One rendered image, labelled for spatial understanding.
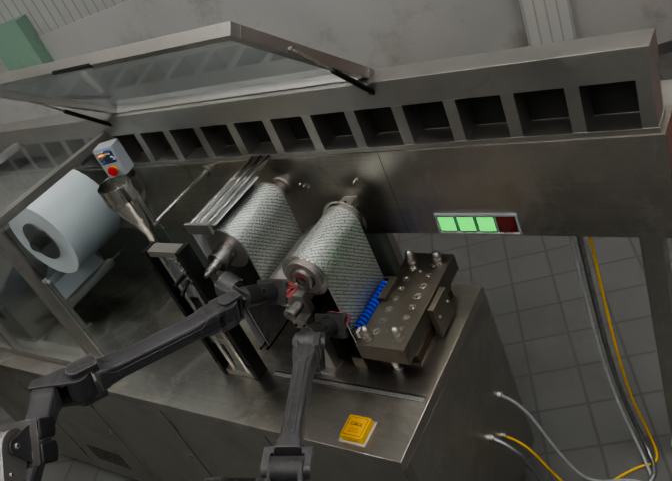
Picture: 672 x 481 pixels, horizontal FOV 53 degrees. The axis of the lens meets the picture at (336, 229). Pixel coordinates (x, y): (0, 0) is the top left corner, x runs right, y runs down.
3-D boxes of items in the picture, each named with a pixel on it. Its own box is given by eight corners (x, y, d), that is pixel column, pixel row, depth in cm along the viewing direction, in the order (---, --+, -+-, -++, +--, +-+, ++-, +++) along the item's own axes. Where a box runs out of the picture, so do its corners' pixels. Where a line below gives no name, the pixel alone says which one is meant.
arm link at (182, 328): (82, 412, 153) (69, 379, 147) (74, 396, 157) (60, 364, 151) (245, 327, 173) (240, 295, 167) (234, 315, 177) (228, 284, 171)
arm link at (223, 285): (229, 331, 172) (224, 306, 167) (200, 311, 178) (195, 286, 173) (263, 306, 179) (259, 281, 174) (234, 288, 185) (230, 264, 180)
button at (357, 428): (342, 439, 184) (339, 434, 183) (353, 419, 188) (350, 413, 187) (363, 445, 180) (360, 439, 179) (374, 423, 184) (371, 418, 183)
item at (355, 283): (350, 333, 199) (328, 288, 189) (383, 279, 213) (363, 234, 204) (352, 334, 198) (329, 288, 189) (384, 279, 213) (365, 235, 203)
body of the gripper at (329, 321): (349, 337, 188) (334, 345, 182) (320, 333, 194) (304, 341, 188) (347, 314, 188) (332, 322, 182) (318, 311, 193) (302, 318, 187)
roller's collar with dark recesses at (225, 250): (213, 270, 200) (204, 254, 196) (225, 257, 203) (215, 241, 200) (229, 271, 196) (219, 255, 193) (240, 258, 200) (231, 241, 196)
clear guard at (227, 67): (-26, 88, 200) (-26, 86, 200) (116, 110, 241) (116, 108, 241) (230, 33, 140) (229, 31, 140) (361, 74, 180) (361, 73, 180)
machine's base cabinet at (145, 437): (49, 458, 365) (-57, 350, 320) (126, 367, 405) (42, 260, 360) (488, 619, 220) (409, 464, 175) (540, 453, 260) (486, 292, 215)
